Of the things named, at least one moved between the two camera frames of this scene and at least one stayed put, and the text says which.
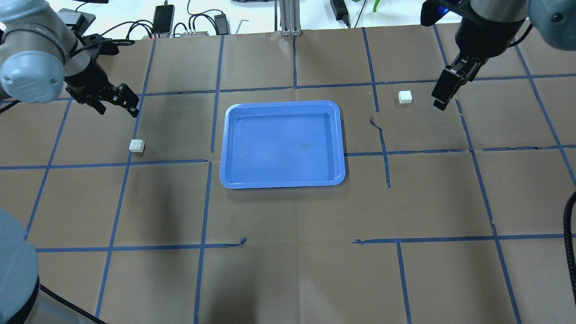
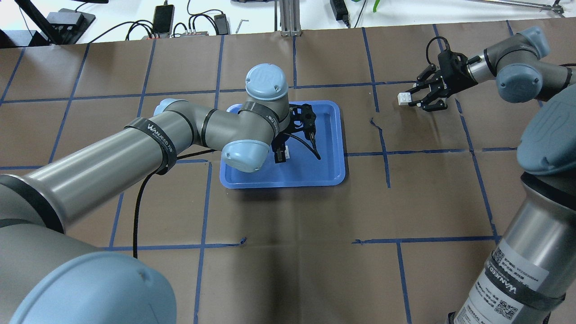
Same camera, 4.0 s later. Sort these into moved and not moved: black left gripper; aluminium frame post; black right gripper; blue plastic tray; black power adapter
Moved: black right gripper; black left gripper
Not moved: aluminium frame post; black power adapter; blue plastic tray
